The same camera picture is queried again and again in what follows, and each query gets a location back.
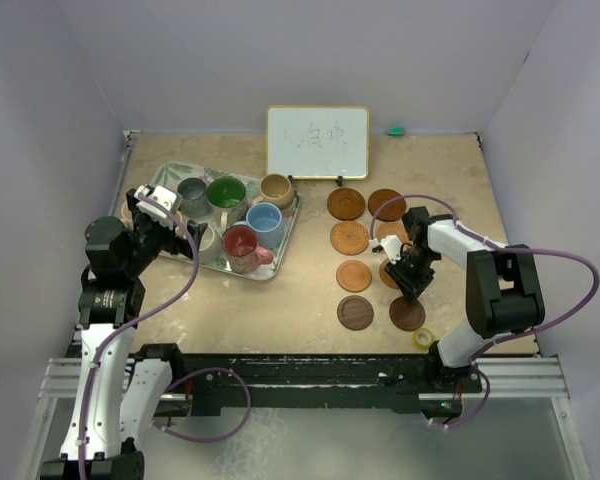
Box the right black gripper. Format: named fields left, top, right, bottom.
left=385, top=248, right=438, bottom=304

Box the orange wooden coaster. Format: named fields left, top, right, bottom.
left=336, top=260, right=372, bottom=293
left=379, top=259, right=399, bottom=289

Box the dark walnut coaster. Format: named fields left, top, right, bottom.
left=336, top=295, right=374, bottom=331
left=389, top=297, right=426, bottom=331

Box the woven rattan coaster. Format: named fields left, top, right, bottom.
left=375, top=222, right=409, bottom=243
left=330, top=221, right=369, bottom=256

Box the orange wooden coaster front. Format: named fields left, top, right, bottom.
left=336, top=260, right=372, bottom=293

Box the brown ringed coaster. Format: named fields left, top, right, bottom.
left=367, top=188, right=407, bottom=222
left=327, top=187, right=366, bottom=221

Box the green mug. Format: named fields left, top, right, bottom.
left=206, top=176, right=248, bottom=233

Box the red pink mug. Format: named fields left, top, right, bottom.
left=222, top=225, right=274, bottom=275

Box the light blue mug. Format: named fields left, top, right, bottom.
left=245, top=202, right=284, bottom=250

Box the tan brown mug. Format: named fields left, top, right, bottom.
left=252, top=174, right=295, bottom=210

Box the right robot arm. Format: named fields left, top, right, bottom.
left=370, top=207, right=545, bottom=391

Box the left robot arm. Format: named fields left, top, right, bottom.
left=39, top=185, right=206, bottom=479

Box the grey mug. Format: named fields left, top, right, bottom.
left=177, top=177, right=211, bottom=218

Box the white mug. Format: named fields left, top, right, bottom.
left=198, top=226, right=222, bottom=265

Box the floral serving tray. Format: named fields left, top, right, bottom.
left=151, top=161, right=302, bottom=281

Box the yellow tape roll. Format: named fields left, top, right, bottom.
left=412, top=328, right=434, bottom=350

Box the green small object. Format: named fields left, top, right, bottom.
left=387, top=126, right=406, bottom=137

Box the small whiteboard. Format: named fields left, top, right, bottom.
left=265, top=105, right=371, bottom=181

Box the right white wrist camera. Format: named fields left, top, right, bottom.
left=369, top=234, right=404, bottom=264

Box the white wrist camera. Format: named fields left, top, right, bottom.
left=133, top=184, right=182, bottom=229
left=369, top=234, right=404, bottom=264

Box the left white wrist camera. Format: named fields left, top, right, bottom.
left=133, top=184, right=182, bottom=229

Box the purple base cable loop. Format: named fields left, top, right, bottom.
left=149, top=368, right=252, bottom=443

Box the black base frame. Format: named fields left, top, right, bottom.
left=132, top=344, right=483, bottom=418

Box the aluminium rail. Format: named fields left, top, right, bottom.
left=38, top=357, right=570, bottom=399

